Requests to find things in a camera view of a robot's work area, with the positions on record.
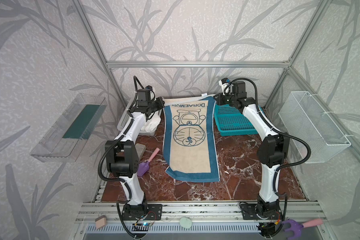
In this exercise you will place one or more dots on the clear acrylic wall shelf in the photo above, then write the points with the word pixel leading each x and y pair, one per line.
pixel 65 140

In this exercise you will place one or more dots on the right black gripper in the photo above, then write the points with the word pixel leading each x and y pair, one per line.
pixel 219 98

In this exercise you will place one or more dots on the teal plastic basket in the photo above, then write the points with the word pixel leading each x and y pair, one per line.
pixel 230 122

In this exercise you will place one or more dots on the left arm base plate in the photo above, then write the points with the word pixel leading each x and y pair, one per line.
pixel 148 212

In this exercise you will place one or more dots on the grey flat stone block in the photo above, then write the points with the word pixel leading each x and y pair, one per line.
pixel 140 150

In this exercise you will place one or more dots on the white crumpled towel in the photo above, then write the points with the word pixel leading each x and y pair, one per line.
pixel 151 125

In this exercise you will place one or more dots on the pale green round disc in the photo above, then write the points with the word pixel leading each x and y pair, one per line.
pixel 185 223

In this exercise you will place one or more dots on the aluminium rail frame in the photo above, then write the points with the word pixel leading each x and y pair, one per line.
pixel 207 217

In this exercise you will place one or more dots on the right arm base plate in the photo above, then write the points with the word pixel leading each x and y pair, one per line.
pixel 252 211

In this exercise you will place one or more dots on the blue beige Doraemon towel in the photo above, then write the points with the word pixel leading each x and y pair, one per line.
pixel 189 143

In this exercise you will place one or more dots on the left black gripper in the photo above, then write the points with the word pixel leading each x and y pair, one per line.
pixel 157 103

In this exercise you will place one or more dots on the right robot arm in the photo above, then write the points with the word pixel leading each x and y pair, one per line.
pixel 272 151

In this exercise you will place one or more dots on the beige sponge block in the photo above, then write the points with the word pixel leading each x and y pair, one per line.
pixel 100 222

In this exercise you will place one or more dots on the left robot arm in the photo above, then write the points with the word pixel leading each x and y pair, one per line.
pixel 120 161

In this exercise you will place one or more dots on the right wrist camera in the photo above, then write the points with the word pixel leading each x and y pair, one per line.
pixel 232 87

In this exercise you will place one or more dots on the white wire mesh basket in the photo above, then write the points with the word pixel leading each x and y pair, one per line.
pixel 305 119

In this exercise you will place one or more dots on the purple pink fork tool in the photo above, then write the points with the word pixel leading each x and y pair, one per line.
pixel 296 228

